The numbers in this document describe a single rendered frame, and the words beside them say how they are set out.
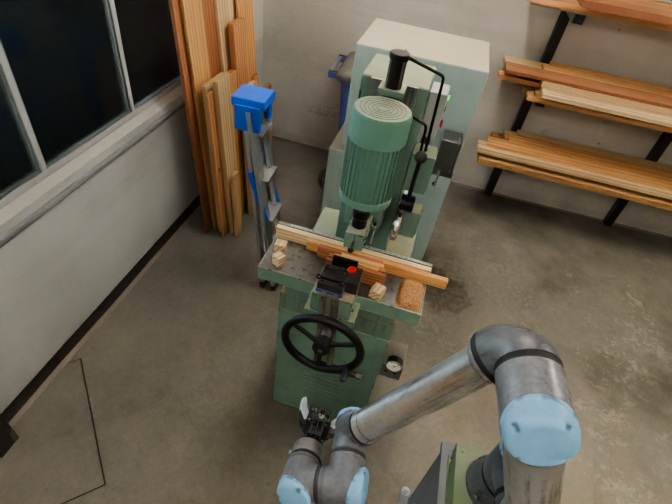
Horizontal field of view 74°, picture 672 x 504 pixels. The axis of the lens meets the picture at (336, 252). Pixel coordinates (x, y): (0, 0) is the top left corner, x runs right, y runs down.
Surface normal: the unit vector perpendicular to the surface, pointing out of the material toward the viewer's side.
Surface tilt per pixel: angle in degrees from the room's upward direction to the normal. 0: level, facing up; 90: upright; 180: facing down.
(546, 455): 83
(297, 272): 0
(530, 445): 83
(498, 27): 90
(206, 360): 0
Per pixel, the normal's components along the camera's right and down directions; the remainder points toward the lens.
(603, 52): -0.26, 0.63
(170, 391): 0.13, -0.73
